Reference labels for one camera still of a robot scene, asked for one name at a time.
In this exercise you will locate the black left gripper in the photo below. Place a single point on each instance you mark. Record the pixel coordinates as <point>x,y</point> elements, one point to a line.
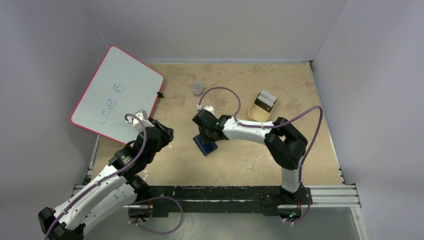
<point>167,134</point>

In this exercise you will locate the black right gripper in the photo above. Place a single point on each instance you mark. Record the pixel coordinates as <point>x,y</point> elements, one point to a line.
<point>205,131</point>

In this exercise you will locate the blue leather card holder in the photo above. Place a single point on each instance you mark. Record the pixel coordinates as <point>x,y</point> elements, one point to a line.
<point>205,148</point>

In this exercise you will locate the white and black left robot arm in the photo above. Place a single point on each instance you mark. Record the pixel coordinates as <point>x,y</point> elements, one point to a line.
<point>118,183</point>

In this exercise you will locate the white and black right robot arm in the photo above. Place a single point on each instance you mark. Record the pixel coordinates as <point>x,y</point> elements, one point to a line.
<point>284,142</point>

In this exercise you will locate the beige oval card tray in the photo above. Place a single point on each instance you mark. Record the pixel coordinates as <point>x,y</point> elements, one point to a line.
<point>255,113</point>

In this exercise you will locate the stack of credit cards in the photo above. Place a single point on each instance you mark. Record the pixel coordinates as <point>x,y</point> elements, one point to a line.
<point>266,100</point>

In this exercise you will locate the small clear plastic cup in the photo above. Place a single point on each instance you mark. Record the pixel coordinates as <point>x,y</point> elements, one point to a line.
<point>197,88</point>

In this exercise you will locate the pink framed whiteboard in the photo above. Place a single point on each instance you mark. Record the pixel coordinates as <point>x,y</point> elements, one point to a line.
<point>121,85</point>

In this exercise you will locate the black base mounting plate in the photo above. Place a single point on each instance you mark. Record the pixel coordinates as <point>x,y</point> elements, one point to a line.
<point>267,200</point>

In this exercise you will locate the aluminium extrusion rail frame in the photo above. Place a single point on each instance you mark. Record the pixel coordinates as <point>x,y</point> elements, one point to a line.
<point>343,196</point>

